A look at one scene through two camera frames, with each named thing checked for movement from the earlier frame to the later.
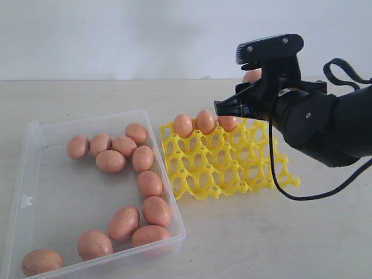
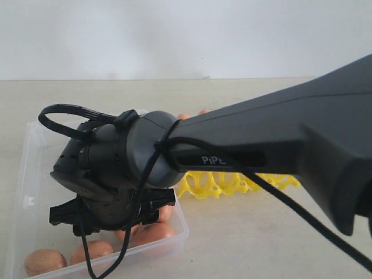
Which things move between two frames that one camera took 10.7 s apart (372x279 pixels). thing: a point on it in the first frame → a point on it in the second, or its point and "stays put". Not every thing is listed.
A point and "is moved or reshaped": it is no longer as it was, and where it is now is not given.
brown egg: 94,243 is moved or reshaped
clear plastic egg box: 93,190 stays put
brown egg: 41,260 stays put
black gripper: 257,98 → 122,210
